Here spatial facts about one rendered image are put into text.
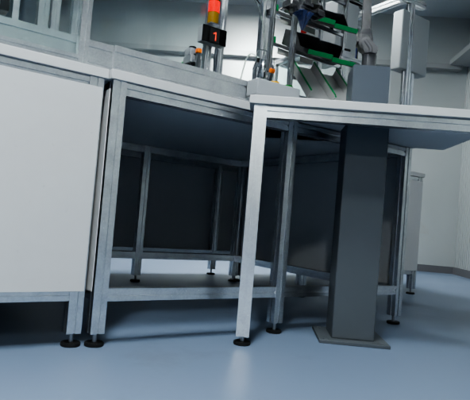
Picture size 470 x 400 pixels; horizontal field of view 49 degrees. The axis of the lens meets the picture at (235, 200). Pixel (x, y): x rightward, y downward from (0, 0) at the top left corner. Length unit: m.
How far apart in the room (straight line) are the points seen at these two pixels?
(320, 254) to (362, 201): 0.98
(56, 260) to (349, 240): 1.05
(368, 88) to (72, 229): 1.21
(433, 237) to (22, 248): 5.34
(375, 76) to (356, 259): 0.71
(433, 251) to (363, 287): 4.40
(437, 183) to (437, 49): 1.58
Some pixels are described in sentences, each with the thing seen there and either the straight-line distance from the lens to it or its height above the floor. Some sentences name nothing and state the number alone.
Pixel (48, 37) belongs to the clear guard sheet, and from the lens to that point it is 1.69.
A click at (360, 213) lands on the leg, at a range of 1.99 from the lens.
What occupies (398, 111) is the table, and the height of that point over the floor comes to 0.83.
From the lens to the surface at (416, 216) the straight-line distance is 3.82.
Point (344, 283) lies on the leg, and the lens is 2.00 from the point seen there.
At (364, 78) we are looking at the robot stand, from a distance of 2.08.
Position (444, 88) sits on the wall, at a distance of 6.60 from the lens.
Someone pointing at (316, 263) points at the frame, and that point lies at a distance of 2.95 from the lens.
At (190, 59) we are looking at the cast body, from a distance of 2.07.
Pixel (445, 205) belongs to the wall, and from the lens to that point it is 6.42.
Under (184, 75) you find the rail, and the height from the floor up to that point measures 0.92.
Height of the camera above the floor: 0.43
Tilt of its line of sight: 2 degrees up
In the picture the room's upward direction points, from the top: 5 degrees clockwise
